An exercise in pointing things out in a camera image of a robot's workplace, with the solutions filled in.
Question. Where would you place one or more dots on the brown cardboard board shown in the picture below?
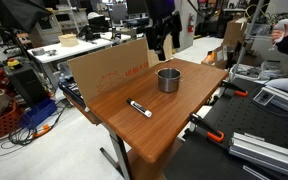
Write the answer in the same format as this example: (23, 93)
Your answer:
(110, 70)

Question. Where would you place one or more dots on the black computer monitor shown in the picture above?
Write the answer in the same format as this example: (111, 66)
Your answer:
(135, 6)

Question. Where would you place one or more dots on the red fire extinguisher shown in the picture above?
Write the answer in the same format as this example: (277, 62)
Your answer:
(191, 24)

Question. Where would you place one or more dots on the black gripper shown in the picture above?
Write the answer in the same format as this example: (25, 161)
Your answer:
(162, 30)

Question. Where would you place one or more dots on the small steel pot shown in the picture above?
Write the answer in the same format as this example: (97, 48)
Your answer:
(168, 85)

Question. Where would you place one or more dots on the grey metal stand pole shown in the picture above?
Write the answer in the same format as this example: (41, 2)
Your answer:
(247, 40)

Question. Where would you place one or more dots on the brown cardboard box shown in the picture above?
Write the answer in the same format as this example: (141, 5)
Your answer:
(234, 31)

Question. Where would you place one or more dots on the black and white calibration board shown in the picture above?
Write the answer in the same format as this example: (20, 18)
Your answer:
(71, 93)

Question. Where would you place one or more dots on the aluminium rail with black plate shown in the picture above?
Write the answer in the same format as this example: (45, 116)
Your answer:
(284, 98)

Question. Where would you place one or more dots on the black photo softbox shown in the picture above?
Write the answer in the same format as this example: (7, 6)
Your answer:
(17, 13)

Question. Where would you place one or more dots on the red plastic crate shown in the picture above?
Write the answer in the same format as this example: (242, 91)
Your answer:
(4, 125)

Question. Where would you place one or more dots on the grey tape roll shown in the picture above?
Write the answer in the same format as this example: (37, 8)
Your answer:
(38, 52)

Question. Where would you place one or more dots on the blue plastic bin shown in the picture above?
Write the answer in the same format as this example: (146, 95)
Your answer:
(37, 113)

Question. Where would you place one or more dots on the beige equipment rack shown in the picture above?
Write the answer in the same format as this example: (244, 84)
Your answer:
(50, 26)

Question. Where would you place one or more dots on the yellow emergency stop button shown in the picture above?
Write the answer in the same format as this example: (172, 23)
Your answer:
(13, 63)

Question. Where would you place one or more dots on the black machine on white table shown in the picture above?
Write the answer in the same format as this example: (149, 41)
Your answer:
(95, 25)

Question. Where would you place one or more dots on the person's hand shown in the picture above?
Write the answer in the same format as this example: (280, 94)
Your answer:
(278, 34)

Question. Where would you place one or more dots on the black marker with white end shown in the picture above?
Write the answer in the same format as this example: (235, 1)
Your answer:
(139, 107)

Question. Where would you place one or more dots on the black perforated breadboard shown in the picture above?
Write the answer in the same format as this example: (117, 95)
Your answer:
(250, 116)

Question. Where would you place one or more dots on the black equipment cabinet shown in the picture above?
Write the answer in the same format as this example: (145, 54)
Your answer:
(27, 85)

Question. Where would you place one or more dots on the white work table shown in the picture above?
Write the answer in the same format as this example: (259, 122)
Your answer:
(70, 50)

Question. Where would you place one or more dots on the thick aluminium profile rail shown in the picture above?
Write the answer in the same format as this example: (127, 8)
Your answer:
(267, 154)

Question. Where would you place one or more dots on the grey metal table leg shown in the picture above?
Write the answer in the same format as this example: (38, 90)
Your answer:
(120, 153)

